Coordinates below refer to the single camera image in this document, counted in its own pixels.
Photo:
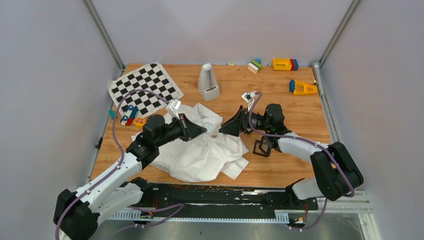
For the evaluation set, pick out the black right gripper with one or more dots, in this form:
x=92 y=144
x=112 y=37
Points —
x=238 y=122

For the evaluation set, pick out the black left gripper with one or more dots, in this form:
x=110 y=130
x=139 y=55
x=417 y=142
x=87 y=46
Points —
x=192 y=130

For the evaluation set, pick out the white button-up shirt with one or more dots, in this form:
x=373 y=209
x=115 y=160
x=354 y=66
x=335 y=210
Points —
x=203 y=158

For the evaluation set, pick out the black square frame box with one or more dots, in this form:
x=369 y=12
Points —
x=262 y=148

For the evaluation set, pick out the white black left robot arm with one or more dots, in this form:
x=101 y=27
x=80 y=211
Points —
x=79 y=213

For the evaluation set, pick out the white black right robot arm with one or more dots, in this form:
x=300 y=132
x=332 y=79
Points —
x=335 y=173

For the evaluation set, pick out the white metronome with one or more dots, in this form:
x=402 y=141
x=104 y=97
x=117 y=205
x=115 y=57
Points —
x=207 y=83

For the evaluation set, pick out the yellow orange round toy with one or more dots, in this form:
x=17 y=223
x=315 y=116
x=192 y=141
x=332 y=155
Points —
x=139 y=122

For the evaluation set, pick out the white green blue blocks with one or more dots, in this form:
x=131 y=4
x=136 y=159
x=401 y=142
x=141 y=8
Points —
x=255 y=66

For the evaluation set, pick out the black white checkerboard mat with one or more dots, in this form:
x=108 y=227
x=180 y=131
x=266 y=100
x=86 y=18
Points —
x=153 y=80

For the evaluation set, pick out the blue red toy car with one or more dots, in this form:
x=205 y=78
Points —
x=129 y=115

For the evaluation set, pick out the yellow blue triangular toy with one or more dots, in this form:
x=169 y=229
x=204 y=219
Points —
x=299 y=88

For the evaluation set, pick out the yellow red blue block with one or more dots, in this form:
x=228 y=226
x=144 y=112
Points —
x=285 y=64

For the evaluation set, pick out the teal small block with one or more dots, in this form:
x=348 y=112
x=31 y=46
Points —
x=112 y=113

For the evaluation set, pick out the grey metal corner pipe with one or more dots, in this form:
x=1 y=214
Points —
x=316 y=67

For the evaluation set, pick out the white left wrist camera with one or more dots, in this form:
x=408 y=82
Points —
x=172 y=108

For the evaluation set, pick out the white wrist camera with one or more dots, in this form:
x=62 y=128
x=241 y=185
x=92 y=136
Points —
x=172 y=108
x=249 y=97

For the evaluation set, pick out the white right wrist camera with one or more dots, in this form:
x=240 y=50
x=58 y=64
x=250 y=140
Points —
x=249 y=97

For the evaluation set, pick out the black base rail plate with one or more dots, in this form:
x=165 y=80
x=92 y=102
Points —
x=224 y=202

